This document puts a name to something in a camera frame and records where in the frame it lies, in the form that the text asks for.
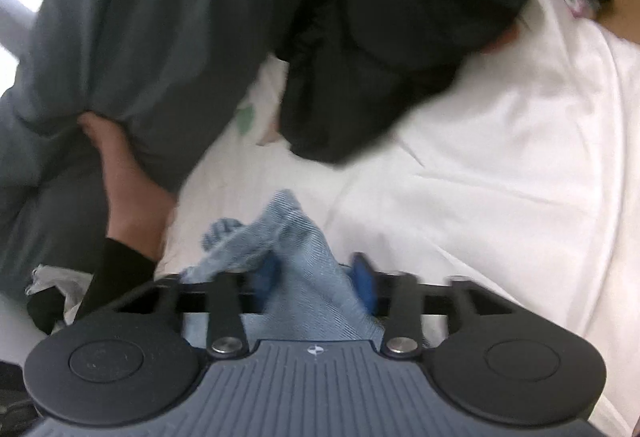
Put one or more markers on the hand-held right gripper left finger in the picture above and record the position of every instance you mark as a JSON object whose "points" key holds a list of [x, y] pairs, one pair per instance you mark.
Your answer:
{"points": [[265, 279]]}

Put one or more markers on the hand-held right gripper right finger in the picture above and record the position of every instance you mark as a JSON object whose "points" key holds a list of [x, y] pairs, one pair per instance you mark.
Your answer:
{"points": [[364, 282]]}

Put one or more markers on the blue denim jeans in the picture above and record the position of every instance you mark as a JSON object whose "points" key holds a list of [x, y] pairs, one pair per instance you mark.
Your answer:
{"points": [[300, 267]]}

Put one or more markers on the person's black sock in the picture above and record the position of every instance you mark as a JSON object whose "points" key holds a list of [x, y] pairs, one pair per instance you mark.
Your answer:
{"points": [[120, 267]]}

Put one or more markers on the person's bare ankle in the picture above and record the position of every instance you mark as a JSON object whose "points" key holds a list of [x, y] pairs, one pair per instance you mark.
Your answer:
{"points": [[130, 187]]}

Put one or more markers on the cream bear printed blanket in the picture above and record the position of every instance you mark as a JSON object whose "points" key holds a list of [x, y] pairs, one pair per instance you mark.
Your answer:
{"points": [[500, 142]]}

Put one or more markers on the white crumpled cloth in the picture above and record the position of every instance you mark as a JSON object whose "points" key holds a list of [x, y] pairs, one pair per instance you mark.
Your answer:
{"points": [[55, 279]]}

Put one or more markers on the black jacket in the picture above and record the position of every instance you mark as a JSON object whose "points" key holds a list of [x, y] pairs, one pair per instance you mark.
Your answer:
{"points": [[375, 42]]}

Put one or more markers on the person's dark grey trousers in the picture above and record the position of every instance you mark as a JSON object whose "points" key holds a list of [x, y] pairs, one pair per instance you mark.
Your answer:
{"points": [[150, 17]]}

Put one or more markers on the white floral cloth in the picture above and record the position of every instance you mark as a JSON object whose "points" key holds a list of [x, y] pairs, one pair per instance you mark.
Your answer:
{"points": [[582, 6]]}

